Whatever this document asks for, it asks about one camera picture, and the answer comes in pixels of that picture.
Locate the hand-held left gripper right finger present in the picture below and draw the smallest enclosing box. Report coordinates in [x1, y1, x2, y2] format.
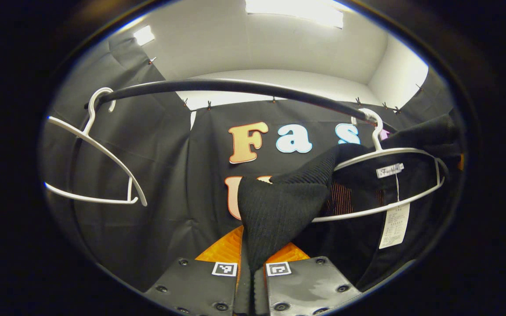
[253, 241, 363, 316]

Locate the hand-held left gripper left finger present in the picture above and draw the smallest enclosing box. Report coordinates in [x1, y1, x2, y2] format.
[143, 225, 246, 316]

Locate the black knit jacket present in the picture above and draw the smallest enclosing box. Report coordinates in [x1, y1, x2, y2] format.
[238, 114, 464, 292]

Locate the white plastic clothes hanger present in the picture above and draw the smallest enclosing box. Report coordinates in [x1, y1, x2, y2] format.
[312, 108, 447, 223]
[44, 87, 148, 207]

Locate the black clothes rack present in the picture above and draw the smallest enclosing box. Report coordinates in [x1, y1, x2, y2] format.
[66, 79, 396, 264]

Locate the black backdrop cloth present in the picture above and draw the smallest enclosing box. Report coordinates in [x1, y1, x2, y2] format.
[38, 31, 466, 292]

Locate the long ceiling light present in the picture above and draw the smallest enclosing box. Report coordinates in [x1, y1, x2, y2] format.
[244, 0, 345, 29]

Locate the small ceiling light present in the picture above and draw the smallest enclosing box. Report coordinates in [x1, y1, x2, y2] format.
[133, 25, 155, 46]

